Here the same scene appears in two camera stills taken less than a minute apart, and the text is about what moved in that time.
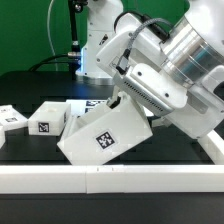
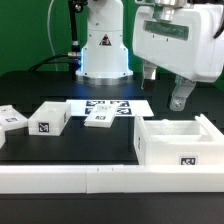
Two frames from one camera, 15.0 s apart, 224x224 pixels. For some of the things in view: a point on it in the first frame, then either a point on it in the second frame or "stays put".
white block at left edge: (2, 136) stays put
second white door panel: (11, 119) stays put
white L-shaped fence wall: (121, 178) stays put
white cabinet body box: (93, 138) -> (178, 142)
